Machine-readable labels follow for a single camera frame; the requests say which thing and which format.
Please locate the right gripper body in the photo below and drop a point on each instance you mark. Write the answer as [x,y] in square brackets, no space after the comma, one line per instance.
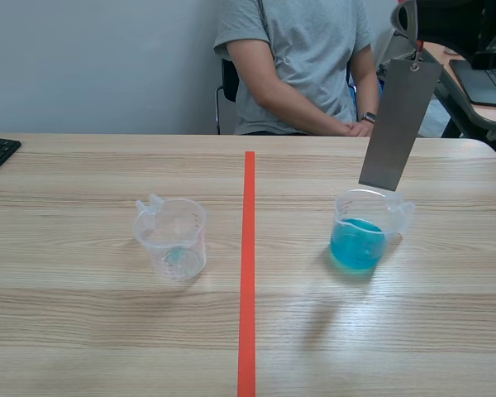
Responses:
[459,18]

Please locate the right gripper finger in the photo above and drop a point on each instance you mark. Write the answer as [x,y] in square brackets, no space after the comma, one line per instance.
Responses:
[401,25]

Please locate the grey metal plate orange strip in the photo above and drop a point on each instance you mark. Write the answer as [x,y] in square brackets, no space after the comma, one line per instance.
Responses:
[401,124]

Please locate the person's hand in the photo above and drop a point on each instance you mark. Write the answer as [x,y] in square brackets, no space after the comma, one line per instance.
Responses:
[359,129]

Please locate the black laptop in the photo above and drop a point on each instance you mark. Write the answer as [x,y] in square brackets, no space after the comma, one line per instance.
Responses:
[485,84]

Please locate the wooden desk with grey edge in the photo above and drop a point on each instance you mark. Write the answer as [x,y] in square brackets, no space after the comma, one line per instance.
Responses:
[459,103]

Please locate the person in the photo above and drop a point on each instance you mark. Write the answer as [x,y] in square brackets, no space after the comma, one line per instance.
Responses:
[297,62]

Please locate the clear beaker with blue liquid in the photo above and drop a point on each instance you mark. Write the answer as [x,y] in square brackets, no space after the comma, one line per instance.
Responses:
[357,244]

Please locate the empty clear plastic beaker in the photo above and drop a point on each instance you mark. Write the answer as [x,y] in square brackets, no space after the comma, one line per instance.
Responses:
[173,244]

